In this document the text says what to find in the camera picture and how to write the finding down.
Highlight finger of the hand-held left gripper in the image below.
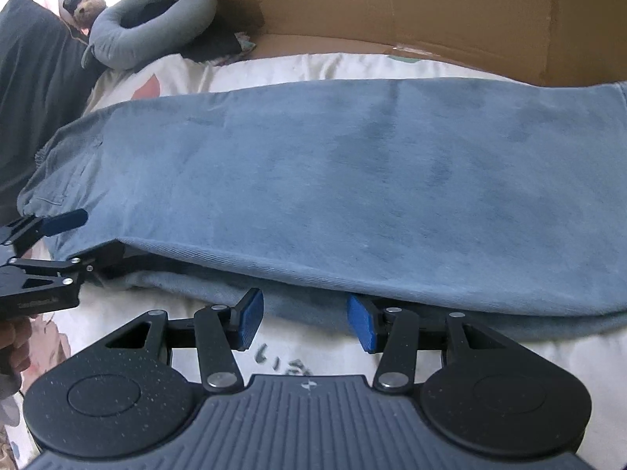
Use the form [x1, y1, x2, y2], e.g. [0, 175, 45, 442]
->
[0, 208, 89, 248]
[10, 241, 125, 280]

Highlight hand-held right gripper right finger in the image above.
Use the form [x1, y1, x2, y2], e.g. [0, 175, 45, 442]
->
[346, 294, 527, 392]

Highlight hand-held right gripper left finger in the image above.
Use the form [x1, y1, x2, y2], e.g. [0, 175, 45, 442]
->
[105, 288, 265, 392]

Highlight blue denim pants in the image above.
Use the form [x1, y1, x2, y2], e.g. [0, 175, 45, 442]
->
[17, 80, 627, 343]

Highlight person's left hand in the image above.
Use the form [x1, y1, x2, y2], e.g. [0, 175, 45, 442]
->
[0, 317, 33, 375]

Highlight dark grey cushion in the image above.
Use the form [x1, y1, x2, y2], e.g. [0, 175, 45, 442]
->
[0, 0, 106, 226]

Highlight grey neck pillow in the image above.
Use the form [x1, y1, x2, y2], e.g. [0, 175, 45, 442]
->
[82, 0, 219, 70]

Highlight teddy bear toy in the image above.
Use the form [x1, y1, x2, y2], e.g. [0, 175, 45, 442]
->
[61, 0, 106, 30]

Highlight small black cloth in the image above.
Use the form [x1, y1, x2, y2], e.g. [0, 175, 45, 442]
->
[186, 32, 246, 62]

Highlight bear printed blanket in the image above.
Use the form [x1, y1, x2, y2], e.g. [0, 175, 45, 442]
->
[0, 51, 627, 470]

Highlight flat cardboard sheet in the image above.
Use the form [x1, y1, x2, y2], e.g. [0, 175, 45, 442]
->
[181, 0, 627, 89]

